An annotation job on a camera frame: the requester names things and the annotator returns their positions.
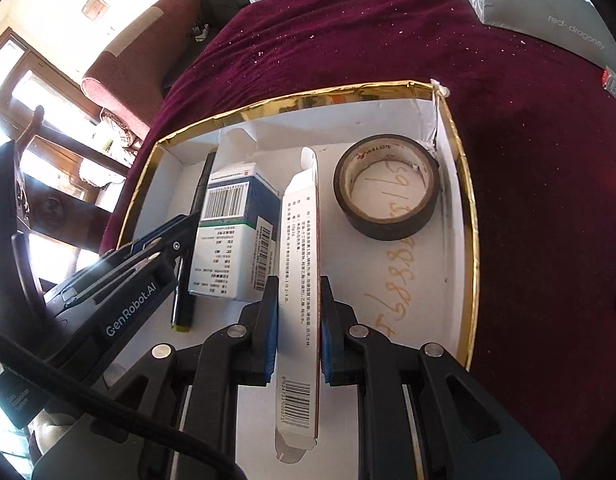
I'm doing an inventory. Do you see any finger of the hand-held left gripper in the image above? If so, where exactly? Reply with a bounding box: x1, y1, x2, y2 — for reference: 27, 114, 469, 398
115, 212, 203, 256
132, 222, 200, 309

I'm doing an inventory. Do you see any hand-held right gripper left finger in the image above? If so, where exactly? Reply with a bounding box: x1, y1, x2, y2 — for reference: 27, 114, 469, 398
33, 276, 280, 480

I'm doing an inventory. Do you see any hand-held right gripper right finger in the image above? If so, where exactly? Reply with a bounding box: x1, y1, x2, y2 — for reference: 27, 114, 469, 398
320, 276, 561, 480

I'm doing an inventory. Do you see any black marker olive cap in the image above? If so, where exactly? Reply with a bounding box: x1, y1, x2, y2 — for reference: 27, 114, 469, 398
170, 151, 219, 335

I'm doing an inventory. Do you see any long white ointment box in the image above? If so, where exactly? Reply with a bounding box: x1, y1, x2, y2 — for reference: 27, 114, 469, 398
270, 147, 323, 463

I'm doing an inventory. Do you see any gold-edged white cardboard box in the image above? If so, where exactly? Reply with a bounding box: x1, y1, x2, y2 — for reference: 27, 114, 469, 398
99, 79, 481, 480

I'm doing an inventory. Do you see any blue white medicine box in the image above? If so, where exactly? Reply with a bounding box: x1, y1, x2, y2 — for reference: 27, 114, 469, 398
188, 127, 284, 303

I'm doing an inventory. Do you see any black tape roll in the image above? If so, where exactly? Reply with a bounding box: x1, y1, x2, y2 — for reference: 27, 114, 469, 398
333, 134, 440, 241

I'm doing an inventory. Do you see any dark wooden chair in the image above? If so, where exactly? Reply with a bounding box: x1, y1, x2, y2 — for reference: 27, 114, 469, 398
0, 105, 134, 321

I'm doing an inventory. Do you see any maroon upholstered armchair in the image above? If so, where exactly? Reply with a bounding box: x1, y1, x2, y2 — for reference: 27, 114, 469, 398
80, 0, 204, 126

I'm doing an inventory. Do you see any small black white item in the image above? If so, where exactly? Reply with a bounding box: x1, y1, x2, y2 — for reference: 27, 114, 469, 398
185, 17, 211, 43

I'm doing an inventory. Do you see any wooden framed window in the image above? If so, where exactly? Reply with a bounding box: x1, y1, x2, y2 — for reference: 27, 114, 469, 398
0, 27, 139, 261

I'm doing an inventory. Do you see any maroon velvet cloth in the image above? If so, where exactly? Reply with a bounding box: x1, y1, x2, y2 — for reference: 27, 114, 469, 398
99, 0, 616, 480

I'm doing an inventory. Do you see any grey shoe box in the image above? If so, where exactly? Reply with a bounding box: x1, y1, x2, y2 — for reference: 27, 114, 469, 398
445, 0, 616, 68

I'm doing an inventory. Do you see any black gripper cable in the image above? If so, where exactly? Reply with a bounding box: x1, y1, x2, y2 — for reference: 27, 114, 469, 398
0, 327, 245, 480

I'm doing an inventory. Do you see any small wall plaque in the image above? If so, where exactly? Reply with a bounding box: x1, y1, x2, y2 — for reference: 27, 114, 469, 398
82, 0, 111, 22

